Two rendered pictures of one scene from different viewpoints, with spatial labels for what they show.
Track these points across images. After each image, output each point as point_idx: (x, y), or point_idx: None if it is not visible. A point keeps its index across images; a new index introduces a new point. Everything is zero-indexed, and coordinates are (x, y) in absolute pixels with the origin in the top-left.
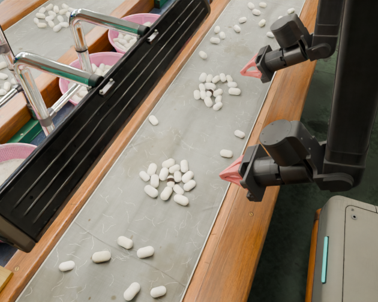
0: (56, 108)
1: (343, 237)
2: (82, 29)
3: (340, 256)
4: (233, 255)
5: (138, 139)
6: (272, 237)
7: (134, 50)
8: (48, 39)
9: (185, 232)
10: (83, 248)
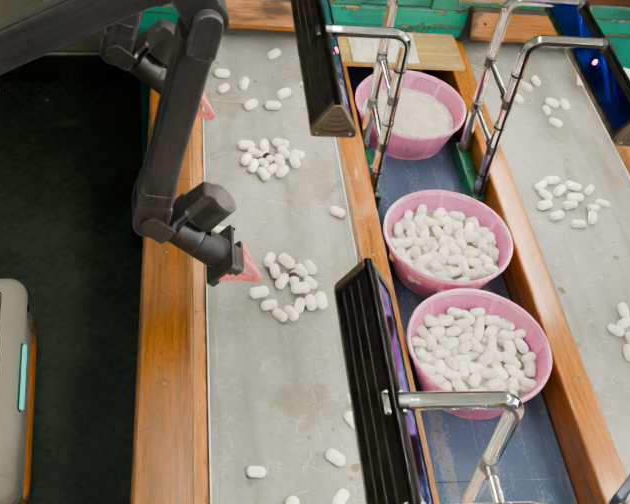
0: (381, 62)
1: None
2: (399, 52)
3: (0, 374)
4: None
5: (337, 190)
6: (100, 478)
7: (318, 13)
8: (606, 289)
9: (226, 129)
10: (304, 98)
